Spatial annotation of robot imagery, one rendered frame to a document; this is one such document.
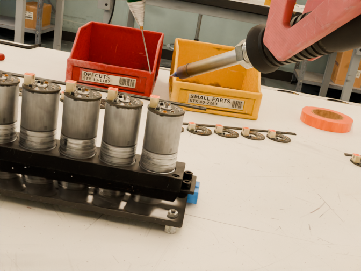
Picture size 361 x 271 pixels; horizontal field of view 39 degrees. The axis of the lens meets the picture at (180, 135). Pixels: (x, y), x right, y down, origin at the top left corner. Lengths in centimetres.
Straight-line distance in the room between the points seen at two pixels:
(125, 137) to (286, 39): 14
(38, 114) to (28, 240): 9
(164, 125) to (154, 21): 444
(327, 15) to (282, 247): 16
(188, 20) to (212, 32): 24
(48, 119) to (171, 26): 441
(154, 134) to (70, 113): 6
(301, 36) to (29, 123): 19
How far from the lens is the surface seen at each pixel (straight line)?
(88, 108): 33
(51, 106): 34
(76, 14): 493
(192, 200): 34
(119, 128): 33
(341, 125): 60
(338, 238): 36
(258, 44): 25
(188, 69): 30
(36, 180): 33
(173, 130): 33
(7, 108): 35
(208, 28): 470
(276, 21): 24
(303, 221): 36
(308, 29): 23
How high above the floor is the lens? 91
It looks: 19 degrees down
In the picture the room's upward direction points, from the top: 10 degrees clockwise
